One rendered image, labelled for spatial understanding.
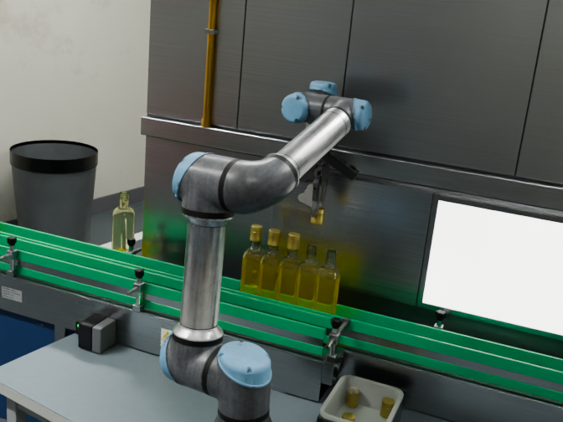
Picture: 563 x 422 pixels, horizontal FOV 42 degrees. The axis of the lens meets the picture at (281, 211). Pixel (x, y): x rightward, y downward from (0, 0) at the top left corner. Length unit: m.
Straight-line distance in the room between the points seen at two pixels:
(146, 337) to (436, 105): 1.07
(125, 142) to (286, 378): 4.09
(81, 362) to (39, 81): 3.31
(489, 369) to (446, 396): 0.14
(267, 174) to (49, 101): 3.93
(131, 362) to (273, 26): 1.05
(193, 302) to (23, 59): 3.72
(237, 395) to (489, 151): 0.95
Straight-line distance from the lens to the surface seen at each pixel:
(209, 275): 1.62
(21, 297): 2.47
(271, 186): 1.52
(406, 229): 2.11
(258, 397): 1.63
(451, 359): 2.04
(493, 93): 2.03
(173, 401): 2.04
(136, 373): 2.16
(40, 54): 5.27
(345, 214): 2.14
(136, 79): 5.93
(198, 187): 1.56
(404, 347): 2.06
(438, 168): 2.06
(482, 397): 2.05
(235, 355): 1.62
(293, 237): 2.07
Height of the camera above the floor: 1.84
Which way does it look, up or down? 17 degrees down
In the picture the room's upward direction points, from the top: 5 degrees clockwise
